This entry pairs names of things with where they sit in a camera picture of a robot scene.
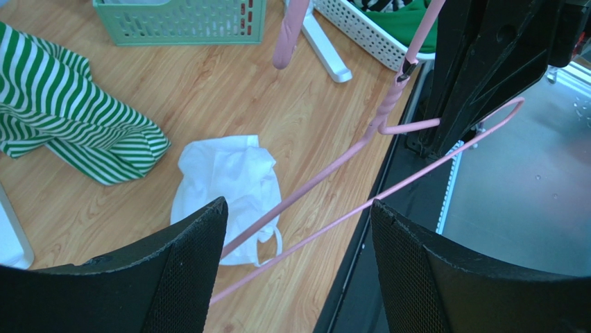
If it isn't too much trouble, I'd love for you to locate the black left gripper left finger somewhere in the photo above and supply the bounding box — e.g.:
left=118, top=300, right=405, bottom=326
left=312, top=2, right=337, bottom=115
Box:
left=1, top=197, right=228, bottom=332

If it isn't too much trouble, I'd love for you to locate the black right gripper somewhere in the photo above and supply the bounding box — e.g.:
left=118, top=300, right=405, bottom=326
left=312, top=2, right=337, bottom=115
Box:
left=406, top=1, right=590, bottom=159

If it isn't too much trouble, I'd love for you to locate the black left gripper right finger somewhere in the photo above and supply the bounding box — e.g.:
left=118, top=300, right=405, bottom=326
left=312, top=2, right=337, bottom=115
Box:
left=370, top=199, right=591, bottom=333

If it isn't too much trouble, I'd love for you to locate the pink wire hanger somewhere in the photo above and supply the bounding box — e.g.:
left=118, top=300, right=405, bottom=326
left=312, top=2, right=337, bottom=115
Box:
left=208, top=0, right=526, bottom=307

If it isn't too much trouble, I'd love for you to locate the white tank top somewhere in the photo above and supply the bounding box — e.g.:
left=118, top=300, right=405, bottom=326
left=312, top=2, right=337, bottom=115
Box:
left=170, top=135, right=282, bottom=244

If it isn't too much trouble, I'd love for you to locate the green striped tank top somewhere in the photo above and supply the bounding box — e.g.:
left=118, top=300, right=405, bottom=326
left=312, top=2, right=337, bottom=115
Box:
left=1, top=24, right=171, bottom=185

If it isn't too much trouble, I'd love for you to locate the green garment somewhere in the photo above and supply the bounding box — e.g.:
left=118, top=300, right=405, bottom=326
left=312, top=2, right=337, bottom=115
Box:
left=365, top=0, right=431, bottom=47

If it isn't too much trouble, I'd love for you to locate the black white striped garment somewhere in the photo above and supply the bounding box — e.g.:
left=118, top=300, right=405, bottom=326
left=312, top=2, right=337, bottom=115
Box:
left=349, top=0, right=413, bottom=13

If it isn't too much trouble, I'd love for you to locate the white laundry basket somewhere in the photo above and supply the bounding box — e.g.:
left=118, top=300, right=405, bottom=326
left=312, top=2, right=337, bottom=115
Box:
left=312, top=1, right=408, bottom=71

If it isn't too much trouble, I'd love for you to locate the green plastic basket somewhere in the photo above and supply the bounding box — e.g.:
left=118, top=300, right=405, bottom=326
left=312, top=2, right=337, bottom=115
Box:
left=92, top=1, right=266, bottom=46

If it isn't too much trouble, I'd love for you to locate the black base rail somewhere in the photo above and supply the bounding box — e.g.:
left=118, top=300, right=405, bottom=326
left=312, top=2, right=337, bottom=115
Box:
left=311, top=65, right=463, bottom=333

